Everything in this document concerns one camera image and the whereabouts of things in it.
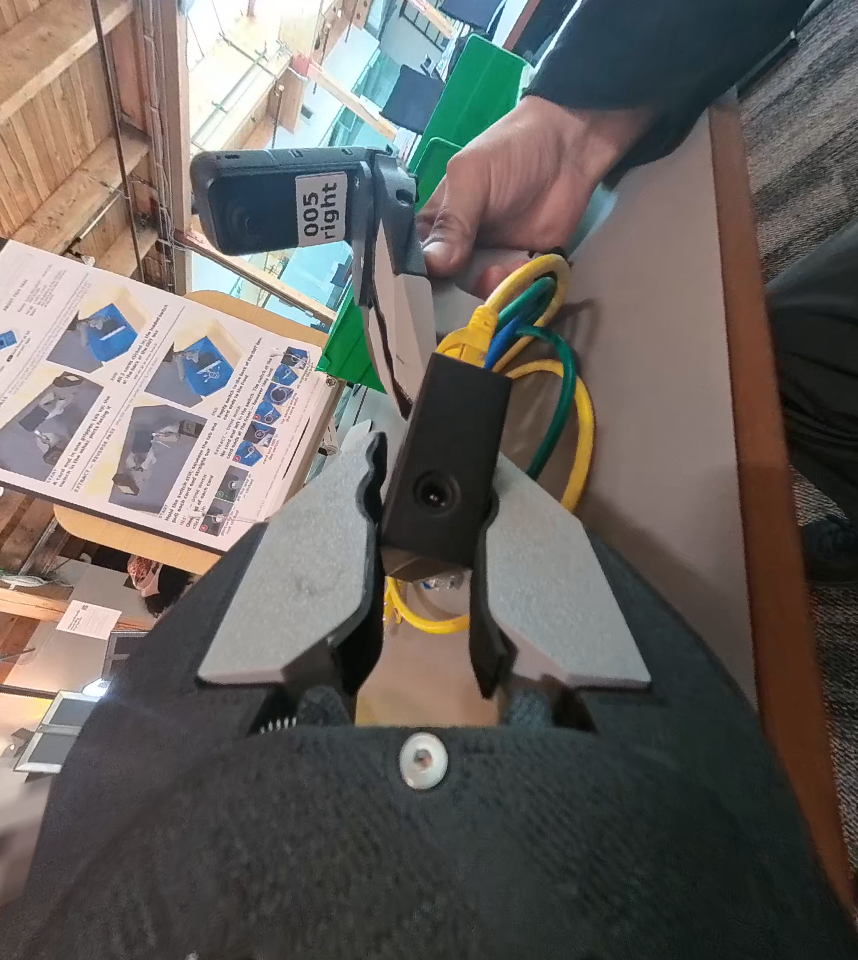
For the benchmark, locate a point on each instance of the person's right forearm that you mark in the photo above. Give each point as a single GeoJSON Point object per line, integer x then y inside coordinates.
{"type": "Point", "coordinates": [661, 60]}

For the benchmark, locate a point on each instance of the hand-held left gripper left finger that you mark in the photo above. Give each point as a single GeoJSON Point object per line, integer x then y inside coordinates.
{"type": "Point", "coordinates": [294, 592]}

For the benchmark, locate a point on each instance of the person's leg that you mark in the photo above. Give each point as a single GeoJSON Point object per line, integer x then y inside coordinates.
{"type": "Point", "coordinates": [849, 375]}

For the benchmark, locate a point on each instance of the grey panel on stand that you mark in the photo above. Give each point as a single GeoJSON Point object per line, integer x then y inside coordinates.
{"type": "Point", "coordinates": [53, 731]}

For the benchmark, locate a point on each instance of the printed instruction sheet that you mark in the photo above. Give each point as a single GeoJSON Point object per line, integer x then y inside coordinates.
{"type": "Point", "coordinates": [98, 390]}

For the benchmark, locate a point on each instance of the small white card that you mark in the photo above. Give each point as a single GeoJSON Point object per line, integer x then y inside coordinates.
{"type": "Point", "coordinates": [89, 619]}

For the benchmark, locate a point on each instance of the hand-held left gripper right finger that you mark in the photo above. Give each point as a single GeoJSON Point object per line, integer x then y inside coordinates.
{"type": "Point", "coordinates": [556, 600]}

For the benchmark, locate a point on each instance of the person's right hand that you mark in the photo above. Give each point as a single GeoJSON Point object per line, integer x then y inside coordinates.
{"type": "Point", "coordinates": [534, 172]}

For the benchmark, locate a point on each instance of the black network switch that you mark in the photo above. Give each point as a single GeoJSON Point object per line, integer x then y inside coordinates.
{"type": "Point", "coordinates": [451, 442]}

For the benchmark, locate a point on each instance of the green plastic bin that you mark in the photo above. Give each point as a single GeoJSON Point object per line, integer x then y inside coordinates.
{"type": "Point", "coordinates": [466, 97]}

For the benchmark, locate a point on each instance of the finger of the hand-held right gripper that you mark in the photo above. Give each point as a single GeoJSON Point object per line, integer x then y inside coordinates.
{"type": "Point", "coordinates": [406, 322]}
{"type": "Point", "coordinates": [380, 337]}

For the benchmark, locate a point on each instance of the wooden display board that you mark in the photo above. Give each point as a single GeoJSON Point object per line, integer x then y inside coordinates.
{"type": "Point", "coordinates": [264, 315]}

